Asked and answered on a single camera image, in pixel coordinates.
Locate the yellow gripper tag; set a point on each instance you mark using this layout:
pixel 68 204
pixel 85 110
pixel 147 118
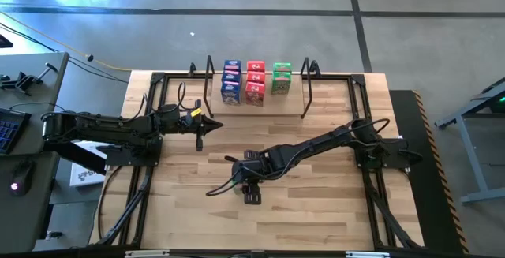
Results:
pixel 196 112

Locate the grey side desk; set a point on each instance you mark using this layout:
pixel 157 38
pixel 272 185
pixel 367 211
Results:
pixel 31 218

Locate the black aluminium table frame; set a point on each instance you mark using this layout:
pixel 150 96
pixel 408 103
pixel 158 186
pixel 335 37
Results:
pixel 339 77

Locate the red Froot Loops cereal box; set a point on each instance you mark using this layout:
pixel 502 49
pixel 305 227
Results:
pixel 255 66
pixel 255 77
pixel 255 93

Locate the black slanted bar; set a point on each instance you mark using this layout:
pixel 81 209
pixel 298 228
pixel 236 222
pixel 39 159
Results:
pixel 75 156

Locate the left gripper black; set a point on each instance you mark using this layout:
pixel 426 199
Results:
pixel 173 120

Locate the black computer keyboard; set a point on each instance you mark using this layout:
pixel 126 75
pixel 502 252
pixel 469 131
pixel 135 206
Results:
pixel 12 129

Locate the black computer mouse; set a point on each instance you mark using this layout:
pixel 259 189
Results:
pixel 23 175

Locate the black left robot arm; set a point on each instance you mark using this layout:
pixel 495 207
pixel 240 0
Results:
pixel 110 126

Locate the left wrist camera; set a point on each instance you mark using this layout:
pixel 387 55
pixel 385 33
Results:
pixel 192 123

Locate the grey metal table base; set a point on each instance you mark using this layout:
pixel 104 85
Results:
pixel 479 179

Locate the white booklet under table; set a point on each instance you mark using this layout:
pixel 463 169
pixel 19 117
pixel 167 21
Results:
pixel 88 175

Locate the blue Frosted Flakes cereal box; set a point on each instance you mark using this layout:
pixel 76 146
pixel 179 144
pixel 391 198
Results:
pixel 231 76
pixel 232 65
pixel 231 92

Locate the silver metal bracket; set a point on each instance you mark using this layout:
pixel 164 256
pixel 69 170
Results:
pixel 367 255
pixel 146 254

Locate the black desk clamp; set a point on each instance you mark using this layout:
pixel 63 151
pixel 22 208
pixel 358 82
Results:
pixel 23 81

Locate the wooden shelf with black frame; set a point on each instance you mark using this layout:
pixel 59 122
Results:
pixel 284 102

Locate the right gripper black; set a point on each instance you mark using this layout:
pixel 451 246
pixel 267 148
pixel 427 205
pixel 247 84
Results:
pixel 252 171

